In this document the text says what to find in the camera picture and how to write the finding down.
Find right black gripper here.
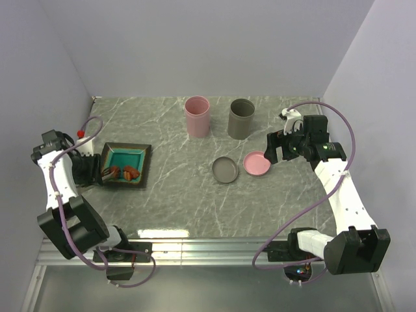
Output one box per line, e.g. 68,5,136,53
263,123,309,164

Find metal tongs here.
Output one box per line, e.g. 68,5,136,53
101,167,111,181

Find brown sausage piece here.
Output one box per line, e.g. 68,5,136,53
109,166,121,179

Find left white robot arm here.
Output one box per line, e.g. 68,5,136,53
31,130,133,261

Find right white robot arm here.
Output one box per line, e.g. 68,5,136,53
264,109,391,275

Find pink round lid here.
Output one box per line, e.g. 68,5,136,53
243,151,271,176

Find black teal square plate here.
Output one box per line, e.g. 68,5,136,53
101,142,152,189

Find grey cylindrical container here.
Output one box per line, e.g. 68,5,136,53
227,99,255,140

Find brown red meat piece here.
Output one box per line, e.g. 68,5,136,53
123,165,140,181

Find grey round lid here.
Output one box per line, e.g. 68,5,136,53
212,156,239,183

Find pink cylindrical container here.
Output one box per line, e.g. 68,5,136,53
184,96,210,138

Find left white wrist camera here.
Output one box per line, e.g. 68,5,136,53
76,130,94,157

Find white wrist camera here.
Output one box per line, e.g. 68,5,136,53
76,130,94,157
279,109,303,135

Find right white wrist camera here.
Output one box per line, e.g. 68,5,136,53
279,109,303,135

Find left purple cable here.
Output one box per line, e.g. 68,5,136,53
48,116,157,289

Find aluminium mounting rail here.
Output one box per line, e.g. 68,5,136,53
35,237,295,267

